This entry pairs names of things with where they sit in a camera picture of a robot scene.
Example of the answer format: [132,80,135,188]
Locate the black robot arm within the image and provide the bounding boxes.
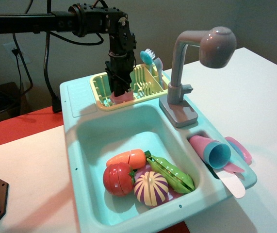
[0,3,136,97]

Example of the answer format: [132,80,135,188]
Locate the pink toy cup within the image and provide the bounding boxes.
[110,91,133,104]

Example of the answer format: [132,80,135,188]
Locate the teal toy sink unit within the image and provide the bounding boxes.
[59,68,258,233]

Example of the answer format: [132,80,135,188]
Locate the purple striped toy onion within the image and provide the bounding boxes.
[134,171,169,207]

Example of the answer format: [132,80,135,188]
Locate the pink toy spoon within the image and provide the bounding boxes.
[223,162,244,174]

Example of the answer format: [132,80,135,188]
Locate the blue tumbler cup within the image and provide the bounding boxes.
[203,141,231,169]

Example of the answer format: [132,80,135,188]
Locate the blue plate at side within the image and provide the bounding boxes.
[227,140,245,161]

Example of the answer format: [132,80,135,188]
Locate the grey toy faucet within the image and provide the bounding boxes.
[159,26,237,128]

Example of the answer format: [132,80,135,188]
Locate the orange toy carrot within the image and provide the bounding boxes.
[106,149,151,169]

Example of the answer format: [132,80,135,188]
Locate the green toy pea pod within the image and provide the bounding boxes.
[147,155,196,194]

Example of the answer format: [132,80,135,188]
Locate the pink tumbler cup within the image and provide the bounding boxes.
[189,135,219,162]

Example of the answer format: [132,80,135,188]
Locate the white toy knife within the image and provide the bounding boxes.
[214,169,246,199]

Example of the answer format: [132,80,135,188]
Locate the black flexible hose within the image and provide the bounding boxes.
[43,0,63,114]

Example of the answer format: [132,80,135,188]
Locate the yellow drying rack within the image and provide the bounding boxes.
[90,64,170,111]

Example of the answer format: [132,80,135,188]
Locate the light blue toy fork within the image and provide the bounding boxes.
[154,57,164,89]

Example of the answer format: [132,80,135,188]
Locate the blue dish brush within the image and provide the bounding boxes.
[140,49,155,72]

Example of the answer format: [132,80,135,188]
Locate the red toy tomato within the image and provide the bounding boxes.
[103,163,135,197]

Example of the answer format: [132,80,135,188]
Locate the black power cable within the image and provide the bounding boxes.
[12,33,34,98]

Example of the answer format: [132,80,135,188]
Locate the white wall outlet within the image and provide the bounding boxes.
[3,42,31,66]

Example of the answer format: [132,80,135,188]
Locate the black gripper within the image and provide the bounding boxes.
[105,50,136,96]

